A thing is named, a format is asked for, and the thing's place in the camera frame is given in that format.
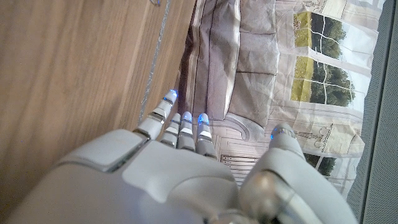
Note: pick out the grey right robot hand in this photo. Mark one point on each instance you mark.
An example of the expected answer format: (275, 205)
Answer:
(174, 180)

